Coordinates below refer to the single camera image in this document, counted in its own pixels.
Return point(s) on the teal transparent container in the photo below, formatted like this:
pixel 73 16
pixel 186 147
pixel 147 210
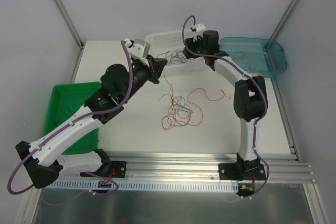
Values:
pixel 255 55

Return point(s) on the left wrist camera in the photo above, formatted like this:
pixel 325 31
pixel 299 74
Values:
pixel 138 50

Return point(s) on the left aluminium frame post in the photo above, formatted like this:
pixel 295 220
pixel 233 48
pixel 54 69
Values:
pixel 64 14

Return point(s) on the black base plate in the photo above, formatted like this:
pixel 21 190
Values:
pixel 231 171
pixel 117 169

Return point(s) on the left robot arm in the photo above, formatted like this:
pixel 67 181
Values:
pixel 44 160

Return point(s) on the green plastic tray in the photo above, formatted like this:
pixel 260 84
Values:
pixel 65 100

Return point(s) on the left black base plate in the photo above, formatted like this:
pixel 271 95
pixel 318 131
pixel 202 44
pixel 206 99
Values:
pixel 117 169

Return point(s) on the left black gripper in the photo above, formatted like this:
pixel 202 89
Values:
pixel 153 67

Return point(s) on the aluminium frame post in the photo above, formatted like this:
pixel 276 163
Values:
pixel 64 14
pixel 284 18

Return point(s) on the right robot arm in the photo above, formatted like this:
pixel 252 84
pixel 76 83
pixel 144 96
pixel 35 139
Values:
pixel 250 105

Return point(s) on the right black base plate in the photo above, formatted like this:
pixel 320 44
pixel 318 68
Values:
pixel 231 171

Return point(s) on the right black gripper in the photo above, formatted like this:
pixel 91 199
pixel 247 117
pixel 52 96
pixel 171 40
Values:
pixel 189 51

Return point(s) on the white perforated basket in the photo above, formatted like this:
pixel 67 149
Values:
pixel 169 45

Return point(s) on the white slotted cable duct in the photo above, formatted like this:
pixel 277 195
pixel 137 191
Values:
pixel 141 185

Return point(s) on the aluminium mounting rail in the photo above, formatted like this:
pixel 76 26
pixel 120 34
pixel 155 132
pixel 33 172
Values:
pixel 203 167

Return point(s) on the right aluminium frame post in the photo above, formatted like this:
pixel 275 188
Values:
pixel 284 18

